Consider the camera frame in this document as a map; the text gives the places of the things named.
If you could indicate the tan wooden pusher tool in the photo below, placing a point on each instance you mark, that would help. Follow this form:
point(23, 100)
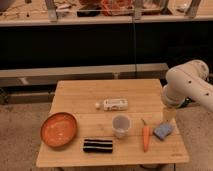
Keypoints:
point(168, 114)

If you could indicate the orange ceramic bowl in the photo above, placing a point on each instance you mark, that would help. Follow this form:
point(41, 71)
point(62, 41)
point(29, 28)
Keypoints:
point(58, 129)

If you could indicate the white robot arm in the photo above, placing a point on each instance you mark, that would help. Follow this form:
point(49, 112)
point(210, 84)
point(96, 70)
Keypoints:
point(186, 80)

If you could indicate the blue sponge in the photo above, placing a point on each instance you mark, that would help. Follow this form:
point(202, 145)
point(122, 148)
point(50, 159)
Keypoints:
point(163, 130)

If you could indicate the orange carrot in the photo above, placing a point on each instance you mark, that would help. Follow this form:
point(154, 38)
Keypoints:
point(145, 136)

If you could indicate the clear plastic cup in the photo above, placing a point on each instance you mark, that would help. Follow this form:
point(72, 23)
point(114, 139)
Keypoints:
point(120, 125)

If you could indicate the black white striped cloth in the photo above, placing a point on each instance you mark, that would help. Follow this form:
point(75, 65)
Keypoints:
point(97, 145)

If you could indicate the wooden workbench shelf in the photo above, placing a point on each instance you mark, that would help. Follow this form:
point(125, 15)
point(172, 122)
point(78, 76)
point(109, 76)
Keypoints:
point(85, 12)

